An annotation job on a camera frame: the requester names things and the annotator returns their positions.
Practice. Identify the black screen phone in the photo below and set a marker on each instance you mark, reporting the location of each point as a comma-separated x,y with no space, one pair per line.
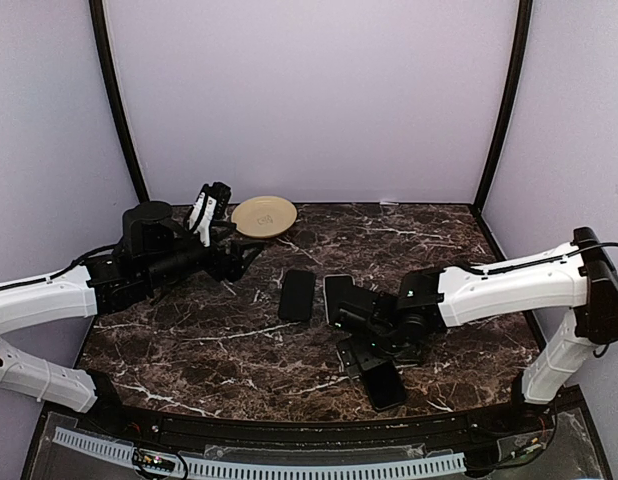
334,292
384,387

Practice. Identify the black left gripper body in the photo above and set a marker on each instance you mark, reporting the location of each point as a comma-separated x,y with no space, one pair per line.
168,268

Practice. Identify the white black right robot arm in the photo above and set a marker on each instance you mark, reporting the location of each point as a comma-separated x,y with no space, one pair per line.
578,276

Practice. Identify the white slotted cable duct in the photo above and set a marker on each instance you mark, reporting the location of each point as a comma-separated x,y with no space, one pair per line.
156,464

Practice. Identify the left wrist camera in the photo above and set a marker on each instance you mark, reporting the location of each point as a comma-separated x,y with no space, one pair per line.
206,219

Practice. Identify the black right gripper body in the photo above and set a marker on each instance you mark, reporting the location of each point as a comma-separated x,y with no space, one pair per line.
387,347

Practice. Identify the phone with green edge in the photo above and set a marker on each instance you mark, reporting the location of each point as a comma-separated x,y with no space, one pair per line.
297,296

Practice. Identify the black corner post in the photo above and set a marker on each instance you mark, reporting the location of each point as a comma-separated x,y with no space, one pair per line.
113,93
515,65

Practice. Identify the black front rail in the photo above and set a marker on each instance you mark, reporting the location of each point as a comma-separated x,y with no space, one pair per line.
474,430

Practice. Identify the black right corner post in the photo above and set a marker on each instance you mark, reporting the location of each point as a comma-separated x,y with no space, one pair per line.
515,65

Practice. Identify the beige ceramic plate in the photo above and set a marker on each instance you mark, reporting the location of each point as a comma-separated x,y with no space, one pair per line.
264,217

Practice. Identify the lilac phone case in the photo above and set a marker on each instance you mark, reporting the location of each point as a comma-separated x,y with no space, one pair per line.
331,295

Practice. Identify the black left corner post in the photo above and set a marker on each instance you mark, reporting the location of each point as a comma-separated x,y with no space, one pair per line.
113,93

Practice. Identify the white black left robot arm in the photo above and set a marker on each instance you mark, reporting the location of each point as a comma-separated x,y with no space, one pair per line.
83,289

